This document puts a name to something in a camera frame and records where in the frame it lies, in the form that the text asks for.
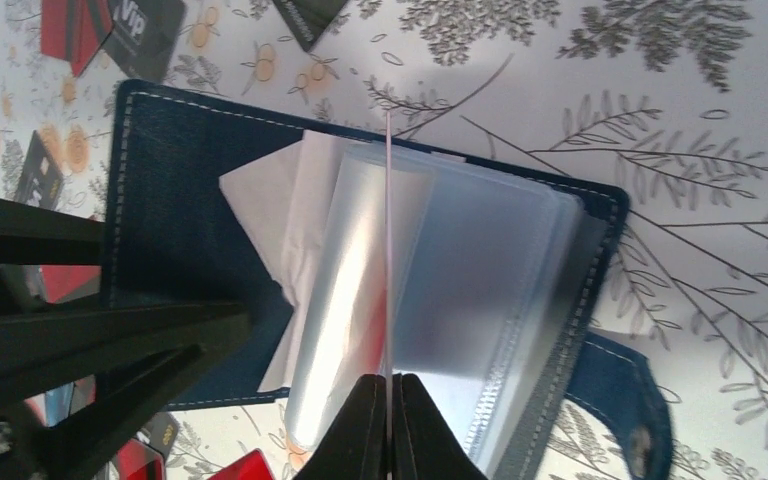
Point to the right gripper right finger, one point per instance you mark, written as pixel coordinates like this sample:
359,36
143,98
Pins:
423,446

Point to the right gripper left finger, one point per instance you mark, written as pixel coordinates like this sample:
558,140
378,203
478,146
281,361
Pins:
353,447

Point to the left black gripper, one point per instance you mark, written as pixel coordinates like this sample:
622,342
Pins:
44,346

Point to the blue card holder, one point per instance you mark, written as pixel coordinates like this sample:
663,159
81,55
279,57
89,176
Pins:
170,236

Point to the red card far left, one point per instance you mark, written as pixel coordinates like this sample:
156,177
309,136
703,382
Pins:
74,30

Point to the black VIP card far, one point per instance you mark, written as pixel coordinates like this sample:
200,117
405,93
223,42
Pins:
144,36

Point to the floral table mat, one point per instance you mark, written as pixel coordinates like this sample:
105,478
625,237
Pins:
665,99

